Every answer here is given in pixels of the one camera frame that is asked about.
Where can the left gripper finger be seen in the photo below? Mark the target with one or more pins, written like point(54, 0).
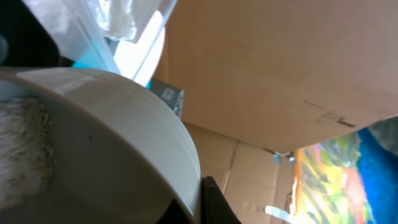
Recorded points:
point(214, 207)

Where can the grey bowl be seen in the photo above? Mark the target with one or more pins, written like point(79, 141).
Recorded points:
point(121, 155)

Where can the leftover rice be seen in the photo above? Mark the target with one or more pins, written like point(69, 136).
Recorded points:
point(26, 149)

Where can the white napkin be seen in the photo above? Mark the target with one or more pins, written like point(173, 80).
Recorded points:
point(123, 19)

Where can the grey dishwasher rack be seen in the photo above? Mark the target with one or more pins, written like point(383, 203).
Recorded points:
point(172, 96)

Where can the clear plastic waste bin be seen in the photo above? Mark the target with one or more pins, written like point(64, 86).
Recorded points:
point(78, 37)

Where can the cardboard box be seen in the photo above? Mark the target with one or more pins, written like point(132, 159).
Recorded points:
point(263, 79)

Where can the colourful painted panel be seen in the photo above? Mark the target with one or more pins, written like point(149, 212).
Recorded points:
point(348, 179)

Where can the black plastic tray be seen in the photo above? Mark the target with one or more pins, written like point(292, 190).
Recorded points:
point(24, 42)

